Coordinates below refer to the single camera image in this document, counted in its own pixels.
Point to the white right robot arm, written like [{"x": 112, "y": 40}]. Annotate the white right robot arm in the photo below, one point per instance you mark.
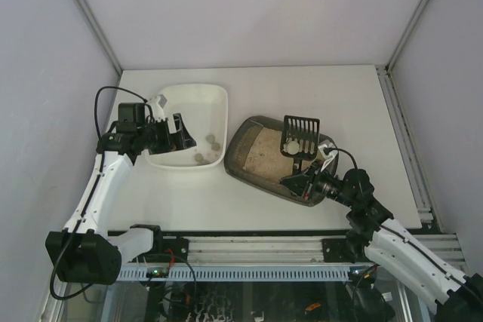
[{"x": 377, "y": 236}]

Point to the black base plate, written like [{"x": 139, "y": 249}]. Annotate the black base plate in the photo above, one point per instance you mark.
[
  {"x": 171, "y": 248},
  {"x": 343, "y": 249}
]

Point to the black slotted litter scoop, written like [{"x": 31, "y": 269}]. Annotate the black slotted litter scoop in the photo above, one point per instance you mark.
[{"x": 306, "y": 132}]

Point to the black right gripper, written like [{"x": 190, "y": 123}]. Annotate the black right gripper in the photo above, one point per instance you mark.
[{"x": 306, "y": 181}]

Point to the blue-grey slotted cable duct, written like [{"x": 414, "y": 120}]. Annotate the blue-grey slotted cable duct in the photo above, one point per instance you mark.
[{"x": 181, "y": 273}]

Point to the grey-green clump in bin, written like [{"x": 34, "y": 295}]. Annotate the grey-green clump in bin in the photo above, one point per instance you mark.
[{"x": 216, "y": 147}]

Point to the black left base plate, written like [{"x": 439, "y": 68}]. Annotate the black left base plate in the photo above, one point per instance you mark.
[{"x": 171, "y": 248}]

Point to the grey-green litter clump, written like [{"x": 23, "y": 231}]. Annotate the grey-green litter clump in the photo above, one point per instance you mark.
[{"x": 292, "y": 147}]

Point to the dark translucent litter box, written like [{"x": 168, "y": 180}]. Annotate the dark translucent litter box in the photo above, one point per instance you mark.
[{"x": 253, "y": 157}]

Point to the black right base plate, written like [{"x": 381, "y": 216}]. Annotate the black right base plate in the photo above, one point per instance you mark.
[{"x": 343, "y": 249}]

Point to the white plastic bin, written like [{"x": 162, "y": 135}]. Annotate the white plastic bin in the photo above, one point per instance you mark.
[{"x": 204, "y": 109}]

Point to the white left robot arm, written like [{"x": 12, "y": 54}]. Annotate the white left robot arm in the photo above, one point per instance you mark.
[{"x": 83, "y": 252}]

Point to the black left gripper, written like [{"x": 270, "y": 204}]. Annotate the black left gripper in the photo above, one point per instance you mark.
[{"x": 170, "y": 137}]

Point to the aluminium mounting rail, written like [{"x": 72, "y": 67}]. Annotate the aluminium mounting rail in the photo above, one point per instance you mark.
[{"x": 252, "y": 250}]

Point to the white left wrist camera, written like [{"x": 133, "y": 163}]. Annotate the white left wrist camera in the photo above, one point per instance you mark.
[{"x": 157, "y": 104}]

